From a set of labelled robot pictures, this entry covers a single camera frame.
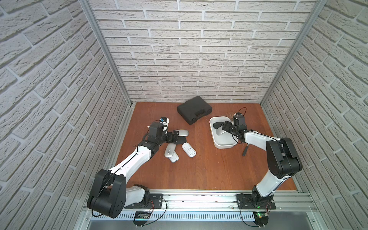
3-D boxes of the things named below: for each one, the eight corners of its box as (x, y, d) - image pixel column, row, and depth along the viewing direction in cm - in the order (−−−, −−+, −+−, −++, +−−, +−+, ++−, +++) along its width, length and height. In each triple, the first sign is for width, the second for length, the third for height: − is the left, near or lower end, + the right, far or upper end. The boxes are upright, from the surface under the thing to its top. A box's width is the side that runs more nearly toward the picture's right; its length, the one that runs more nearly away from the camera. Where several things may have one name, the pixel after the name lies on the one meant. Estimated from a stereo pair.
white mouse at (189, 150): (192, 159, 91) (192, 157, 88) (180, 147, 96) (180, 145, 94) (197, 154, 93) (197, 152, 91) (186, 142, 98) (186, 140, 96)
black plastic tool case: (189, 125, 107) (190, 121, 103) (175, 109, 117) (175, 105, 113) (212, 112, 115) (213, 108, 112) (197, 98, 126) (198, 94, 122)
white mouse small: (168, 160, 89) (168, 158, 87) (174, 152, 92) (174, 151, 91) (175, 164, 87) (174, 163, 86) (180, 156, 91) (180, 155, 89)
